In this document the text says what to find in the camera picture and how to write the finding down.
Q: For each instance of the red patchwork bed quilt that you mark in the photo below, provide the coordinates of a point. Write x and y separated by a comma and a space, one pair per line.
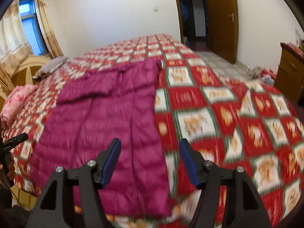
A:
213, 114

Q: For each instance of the pile of clothes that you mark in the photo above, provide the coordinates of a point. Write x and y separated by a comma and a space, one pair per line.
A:
263, 74

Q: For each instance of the wall poster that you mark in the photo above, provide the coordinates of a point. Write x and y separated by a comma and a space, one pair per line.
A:
299, 36

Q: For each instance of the striped grey pillow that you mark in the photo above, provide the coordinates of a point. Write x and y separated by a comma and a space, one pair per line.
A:
51, 66

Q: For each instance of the magenta puffer jacket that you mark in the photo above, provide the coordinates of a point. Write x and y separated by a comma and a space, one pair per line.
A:
102, 114

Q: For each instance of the cream wooden headboard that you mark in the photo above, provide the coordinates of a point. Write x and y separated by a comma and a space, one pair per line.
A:
26, 66

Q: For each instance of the beige floral curtain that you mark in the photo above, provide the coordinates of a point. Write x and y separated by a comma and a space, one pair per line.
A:
11, 35
46, 23

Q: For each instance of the person's left hand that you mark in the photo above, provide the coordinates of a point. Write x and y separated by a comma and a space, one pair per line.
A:
11, 171

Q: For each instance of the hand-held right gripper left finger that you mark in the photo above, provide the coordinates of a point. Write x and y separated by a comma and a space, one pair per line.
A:
111, 163

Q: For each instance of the brown wooden door frame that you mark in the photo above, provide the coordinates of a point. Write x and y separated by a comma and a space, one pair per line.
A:
178, 11

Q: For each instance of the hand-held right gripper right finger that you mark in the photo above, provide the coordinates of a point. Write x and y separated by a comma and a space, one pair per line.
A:
188, 163

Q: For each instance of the pink floral folded blanket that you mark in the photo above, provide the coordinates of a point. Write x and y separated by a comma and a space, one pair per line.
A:
16, 99

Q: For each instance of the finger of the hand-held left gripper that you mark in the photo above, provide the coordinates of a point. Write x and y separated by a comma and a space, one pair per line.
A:
21, 138

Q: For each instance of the brown wooden cabinet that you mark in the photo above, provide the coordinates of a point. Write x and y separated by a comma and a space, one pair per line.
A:
288, 76

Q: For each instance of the brown wooden door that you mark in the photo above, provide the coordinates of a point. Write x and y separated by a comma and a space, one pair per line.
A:
220, 33

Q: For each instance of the blue-framed window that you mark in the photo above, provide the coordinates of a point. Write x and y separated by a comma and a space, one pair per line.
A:
32, 28

